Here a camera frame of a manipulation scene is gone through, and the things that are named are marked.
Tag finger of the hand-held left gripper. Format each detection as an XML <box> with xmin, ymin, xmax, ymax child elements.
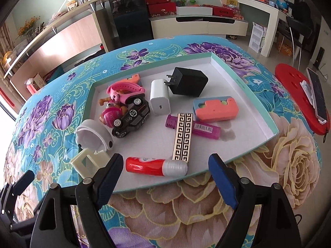
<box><xmin>12</xmin><ymin>170</ymin><xmax>35</xmax><ymax>197</ymax></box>
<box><xmin>0</xmin><ymin>182</ymin><xmax>13</xmax><ymax>215</ymax></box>

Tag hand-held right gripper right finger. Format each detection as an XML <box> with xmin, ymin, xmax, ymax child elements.
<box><xmin>208</xmin><ymin>154</ymin><xmax>302</xmax><ymax>248</ymax></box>

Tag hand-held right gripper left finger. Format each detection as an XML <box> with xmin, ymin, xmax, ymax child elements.
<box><xmin>30</xmin><ymin>153</ymin><xmax>124</xmax><ymax>248</ymax></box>

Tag cream plastic slotted holder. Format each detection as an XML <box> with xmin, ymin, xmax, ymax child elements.
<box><xmin>70</xmin><ymin>148</ymin><xmax>110</xmax><ymax>179</ymax></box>

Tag red glue tube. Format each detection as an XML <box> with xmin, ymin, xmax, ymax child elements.
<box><xmin>125</xmin><ymin>157</ymin><xmax>188</xmax><ymax>177</ymax></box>

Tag white smartwatch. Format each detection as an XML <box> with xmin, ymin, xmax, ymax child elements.
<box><xmin>74</xmin><ymin>119</ymin><xmax>114</xmax><ymax>151</ymax></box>

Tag purple lighter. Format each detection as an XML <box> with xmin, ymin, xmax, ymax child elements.
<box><xmin>165</xmin><ymin>114</ymin><xmax>221</xmax><ymax>140</ymax></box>

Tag gold patterned lighter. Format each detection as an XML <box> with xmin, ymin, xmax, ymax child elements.
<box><xmin>172</xmin><ymin>113</ymin><xmax>194</xmax><ymax>164</ymax></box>

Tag pink helmet pup figure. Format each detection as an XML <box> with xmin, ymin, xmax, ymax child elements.
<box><xmin>100</xmin><ymin>106</ymin><xmax>127</xmax><ymax>129</ymax></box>

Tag black toy car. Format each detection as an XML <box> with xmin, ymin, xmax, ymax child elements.
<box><xmin>112</xmin><ymin>97</ymin><xmax>151</xmax><ymax>138</ymax></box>

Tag large orange grey toy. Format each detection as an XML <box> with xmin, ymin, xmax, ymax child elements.
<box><xmin>193</xmin><ymin>96</ymin><xmax>238</xmax><ymax>122</ymax></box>

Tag pink goggles pup figure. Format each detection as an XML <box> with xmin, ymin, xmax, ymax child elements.
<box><xmin>99</xmin><ymin>92</ymin><xmax>127</xmax><ymax>109</ymax></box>

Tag pink smartwatch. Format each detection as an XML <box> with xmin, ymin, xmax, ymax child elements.
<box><xmin>107</xmin><ymin>81</ymin><xmax>146</xmax><ymax>102</ymax></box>

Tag white charger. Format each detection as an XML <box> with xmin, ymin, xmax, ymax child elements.
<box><xmin>149</xmin><ymin>79</ymin><xmax>171</xmax><ymax>116</ymax></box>

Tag teal cardboard box lid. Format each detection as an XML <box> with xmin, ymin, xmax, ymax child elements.
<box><xmin>83</xmin><ymin>52</ymin><xmax>280</xmax><ymax>194</ymax></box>

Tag black charger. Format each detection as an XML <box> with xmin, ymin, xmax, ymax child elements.
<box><xmin>165</xmin><ymin>67</ymin><xmax>209</xmax><ymax>95</ymax></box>

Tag floral printed blanket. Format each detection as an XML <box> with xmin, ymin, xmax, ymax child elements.
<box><xmin>4</xmin><ymin>37</ymin><xmax>322</xmax><ymax>248</ymax></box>

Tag small red paper bag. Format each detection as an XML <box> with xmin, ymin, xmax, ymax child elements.
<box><xmin>24</xmin><ymin>79</ymin><xmax>38</xmax><ymax>95</ymax></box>

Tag brown paper bag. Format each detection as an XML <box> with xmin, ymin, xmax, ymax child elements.
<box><xmin>32</xmin><ymin>72</ymin><xmax>47</xmax><ymax>91</ymax></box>

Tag red plastic stool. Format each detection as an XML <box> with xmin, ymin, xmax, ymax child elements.
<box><xmin>274</xmin><ymin>63</ymin><xmax>331</xmax><ymax>136</ymax></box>

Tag smartphone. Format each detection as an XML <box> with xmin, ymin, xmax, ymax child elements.
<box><xmin>306</xmin><ymin>68</ymin><xmax>329</xmax><ymax>120</ymax></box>

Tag wooden shelf unit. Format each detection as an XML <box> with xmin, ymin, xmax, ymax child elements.
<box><xmin>2</xmin><ymin>0</ymin><xmax>114</xmax><ymax>93</ymax></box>

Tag white printed carton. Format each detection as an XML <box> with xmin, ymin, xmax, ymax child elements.
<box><xmin>248</xmin><ymin>22</ymin><xmax>268</xmax><ymax>53</ymax></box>

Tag orange flowers in vase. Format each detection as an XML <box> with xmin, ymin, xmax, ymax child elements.
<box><xmin>17</xmin><ymin>17</ymin><xmax>42</xmax><ymax>40</ymax></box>

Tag white TV cabinet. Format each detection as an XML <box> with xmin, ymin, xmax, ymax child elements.
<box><xmin>149</xmin><ymin>14</ymin><xmax>256</xmax><ymax>40</ymax></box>

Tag black tower device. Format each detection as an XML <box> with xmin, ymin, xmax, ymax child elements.
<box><xmin>313</xmin><ymin>47</ymin><xmax>325</xmax><ymax>69</ymax></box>

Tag white desk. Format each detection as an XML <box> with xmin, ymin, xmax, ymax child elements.
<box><xmin>234</xmin><ymin>0</ymin><xmax>293</xmax><ymax>57</ymax></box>

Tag red flat box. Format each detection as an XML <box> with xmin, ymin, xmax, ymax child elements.
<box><xmin>212</xmin><ymin>5</ymin><xmax>242</xmax><ymax>17</ymax></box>

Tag white flat box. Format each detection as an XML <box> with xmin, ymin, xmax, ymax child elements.
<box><xmin>176</xmin><ymin>5</ymin><xmax>214</xmax><ymax>16</ymax></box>

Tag black chair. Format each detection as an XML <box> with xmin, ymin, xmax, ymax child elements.
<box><xmin>286</xmin><ymin>0</ymin><xmax>313</xmax><ymax>69</ymax></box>

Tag red gift box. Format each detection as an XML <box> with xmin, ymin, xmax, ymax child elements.
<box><xmin>147</xmin><ymin>2</ymin><xmax>177</xmax><ymax>18</ymax></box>

